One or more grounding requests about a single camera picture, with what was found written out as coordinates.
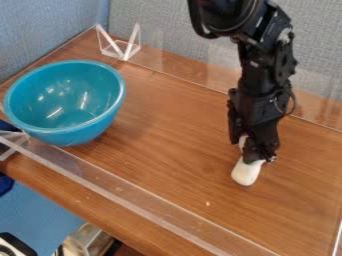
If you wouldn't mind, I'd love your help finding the brown and white toy mushroom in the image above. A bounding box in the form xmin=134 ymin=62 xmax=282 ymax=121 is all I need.
xmin=231 ymin=135 xmax=266 ymax=186

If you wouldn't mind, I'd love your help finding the clear acrylic front barrier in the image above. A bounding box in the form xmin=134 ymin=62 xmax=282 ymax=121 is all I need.
xmin=0 ymin=133 xmax=278 ymax=256

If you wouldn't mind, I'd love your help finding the grey metal table leg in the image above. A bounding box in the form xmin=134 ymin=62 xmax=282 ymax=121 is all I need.
xmin=52 ymin=223 xmax=113 ymax=256

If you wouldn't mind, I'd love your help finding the clear acrylic back barrier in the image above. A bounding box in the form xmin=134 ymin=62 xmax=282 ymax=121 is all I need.
xmin=95 ymin=23 xmax=342 ymax=133

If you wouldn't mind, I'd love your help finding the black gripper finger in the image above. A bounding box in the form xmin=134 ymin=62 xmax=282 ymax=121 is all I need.
xmin=228 ymin=109 xmax=247 ymax=144
xmin=242 ymin=119 xmax=280 ymax=164

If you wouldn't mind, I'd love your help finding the clear acrylic corner bracket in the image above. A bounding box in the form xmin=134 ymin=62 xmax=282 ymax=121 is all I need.
xmin=95 ymin=24 xmax=142 ymax=61

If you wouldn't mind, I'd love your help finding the dark blue object at edge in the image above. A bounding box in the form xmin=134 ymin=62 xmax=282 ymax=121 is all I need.
xmin=0 ymin=119 xmax=21 ymax=198

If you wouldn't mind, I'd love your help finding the black and white floor object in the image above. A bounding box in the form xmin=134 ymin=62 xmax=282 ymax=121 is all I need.
xmin=0 ymin=232 xmax=37 ymax=256

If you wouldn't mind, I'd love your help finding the clear acrylic barrier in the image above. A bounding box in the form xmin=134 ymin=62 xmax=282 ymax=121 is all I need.
xmin=0 ymin=133 xmax=278 ymax=256
xmin=95 ymin=23 xmax=342 ymax=133

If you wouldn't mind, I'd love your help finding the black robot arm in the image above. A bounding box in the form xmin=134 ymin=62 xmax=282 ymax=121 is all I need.
xmin=187 ymin=0 xmax=298 ymax=164

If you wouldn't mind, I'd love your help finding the blue plastic bowl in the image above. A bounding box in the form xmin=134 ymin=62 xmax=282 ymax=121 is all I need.
xmin=3 ymin=60 xmax=125 ymax=146

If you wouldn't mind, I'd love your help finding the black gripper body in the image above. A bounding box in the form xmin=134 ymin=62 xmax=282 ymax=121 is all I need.
xmin=226 ymin=59 xmax=298 ymax=133

